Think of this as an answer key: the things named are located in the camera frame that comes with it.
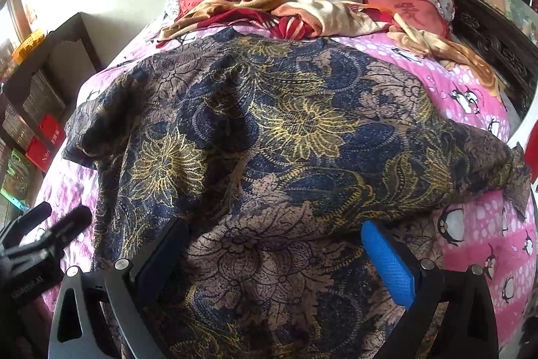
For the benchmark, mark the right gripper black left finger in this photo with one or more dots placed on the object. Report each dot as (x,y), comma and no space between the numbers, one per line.
(79,328)

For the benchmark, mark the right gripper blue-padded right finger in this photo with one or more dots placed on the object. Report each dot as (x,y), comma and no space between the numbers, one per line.
(468,328)

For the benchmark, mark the dark floral patterned garment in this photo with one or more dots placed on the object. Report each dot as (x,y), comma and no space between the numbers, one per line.
(269,157)

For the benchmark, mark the green paper gift bag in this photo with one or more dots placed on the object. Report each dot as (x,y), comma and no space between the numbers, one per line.
(17,178)

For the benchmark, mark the red paper gift bag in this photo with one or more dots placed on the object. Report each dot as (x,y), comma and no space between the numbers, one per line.
(39,155)

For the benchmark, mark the dark wooden desk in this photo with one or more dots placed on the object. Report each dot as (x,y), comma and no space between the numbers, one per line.
(47,82)

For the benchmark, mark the red cloth on chair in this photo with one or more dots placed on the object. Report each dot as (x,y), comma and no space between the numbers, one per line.
(531,154)

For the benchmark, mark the orange plastic basket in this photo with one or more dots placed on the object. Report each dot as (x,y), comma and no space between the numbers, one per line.
(24,50)

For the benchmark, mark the dark carved wooden headboard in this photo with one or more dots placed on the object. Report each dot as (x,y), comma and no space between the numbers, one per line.
(500,43)

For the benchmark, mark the red and gold floral blanket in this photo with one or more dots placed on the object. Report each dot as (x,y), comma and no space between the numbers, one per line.
(303,19)

